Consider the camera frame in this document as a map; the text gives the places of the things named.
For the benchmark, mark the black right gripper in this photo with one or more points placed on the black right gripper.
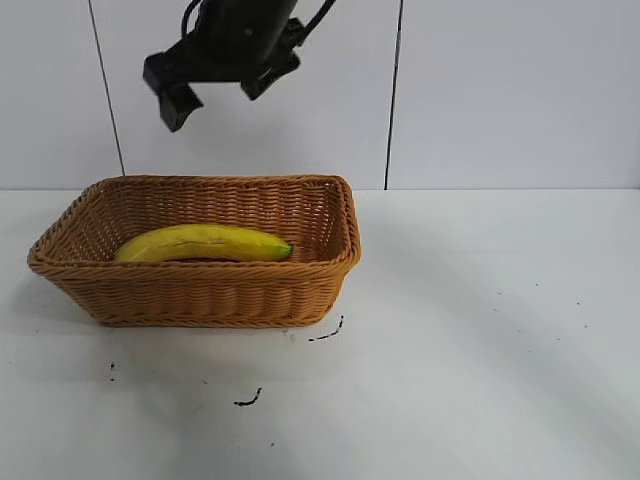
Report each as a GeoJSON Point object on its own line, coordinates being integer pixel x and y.
{"type": "Point", "coordinates": [235, 45]}

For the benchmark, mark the yellow banana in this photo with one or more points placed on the yellow banana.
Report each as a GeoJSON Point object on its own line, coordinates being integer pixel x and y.
{"type": "Point", "coordinates": [200, 242]}

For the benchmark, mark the tan woven wicker basket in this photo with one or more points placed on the tan woven wicker basket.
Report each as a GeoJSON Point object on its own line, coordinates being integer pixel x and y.
{"type": "Point", "coordinates": [200, 295]}

